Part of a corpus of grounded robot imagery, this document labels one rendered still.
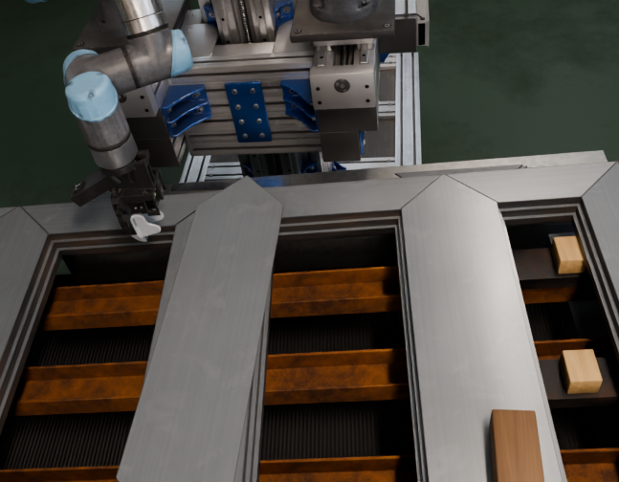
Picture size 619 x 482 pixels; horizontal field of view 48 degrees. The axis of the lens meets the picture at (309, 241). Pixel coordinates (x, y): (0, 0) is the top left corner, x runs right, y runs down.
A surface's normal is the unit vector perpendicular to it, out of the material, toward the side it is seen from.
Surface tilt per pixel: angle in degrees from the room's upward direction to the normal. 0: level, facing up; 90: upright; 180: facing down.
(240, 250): 0
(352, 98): 90
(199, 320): 0
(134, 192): 0
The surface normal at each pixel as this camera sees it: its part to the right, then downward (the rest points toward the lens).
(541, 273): -0.12, -0.67
